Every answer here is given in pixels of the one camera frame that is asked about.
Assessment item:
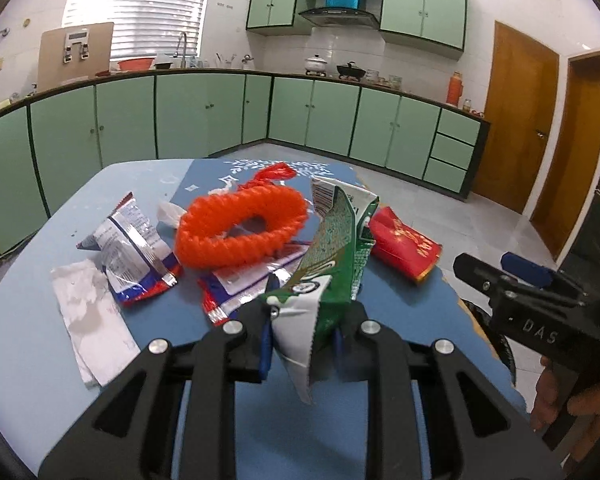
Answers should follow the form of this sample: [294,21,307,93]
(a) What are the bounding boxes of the red silver snack wrapper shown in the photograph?
[197,242,309,326]

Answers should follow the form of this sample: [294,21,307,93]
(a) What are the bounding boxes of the green white snack bag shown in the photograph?
[264,177,379,404]

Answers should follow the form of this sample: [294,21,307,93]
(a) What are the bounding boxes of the orange foam net ring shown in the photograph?
[173,161,310,270]

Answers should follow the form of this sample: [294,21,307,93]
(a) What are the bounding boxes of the red cigarette pack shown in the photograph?
[370,207,442,284]

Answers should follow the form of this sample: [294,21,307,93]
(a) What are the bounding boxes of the silver blue snack wrapper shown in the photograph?
[76,192,182,306]

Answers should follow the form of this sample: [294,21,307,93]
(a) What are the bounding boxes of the white tissue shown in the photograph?
[50,260,140,388]

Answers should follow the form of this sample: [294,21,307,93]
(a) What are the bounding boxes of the green lower kitchen cabinets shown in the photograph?
[0,70,490,258]

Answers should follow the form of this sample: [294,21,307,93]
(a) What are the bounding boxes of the silver kitchen faucet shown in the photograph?
[174,32,187,68]

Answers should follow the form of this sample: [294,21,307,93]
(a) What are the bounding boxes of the right hand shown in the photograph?
[530,356,600,430]

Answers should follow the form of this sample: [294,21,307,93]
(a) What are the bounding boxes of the wooden door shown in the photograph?
[531,51,600,259]
[472,22,559,214]

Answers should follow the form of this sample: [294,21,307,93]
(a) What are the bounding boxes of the blue table mat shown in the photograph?
[122,157,529,480]

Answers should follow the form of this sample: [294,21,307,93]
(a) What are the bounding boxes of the orange thermos flask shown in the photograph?
[445,72,463,107]

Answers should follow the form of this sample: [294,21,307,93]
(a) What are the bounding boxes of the white cooking pot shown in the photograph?
[304,54,328,77]

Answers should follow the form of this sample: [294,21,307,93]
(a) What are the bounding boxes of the black wok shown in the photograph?
[336,62,366,82]

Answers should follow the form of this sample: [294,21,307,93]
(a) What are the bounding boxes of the red plastic basin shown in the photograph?
[118,58,155,72]

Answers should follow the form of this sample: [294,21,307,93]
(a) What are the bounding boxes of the brown cardboard box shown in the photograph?
[36,22,114,91]

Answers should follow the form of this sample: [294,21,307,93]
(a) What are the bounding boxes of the range hood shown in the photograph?
[296,0,382,30]

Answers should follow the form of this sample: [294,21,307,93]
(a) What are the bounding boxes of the white window blinds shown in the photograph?
[62,0,207,60]

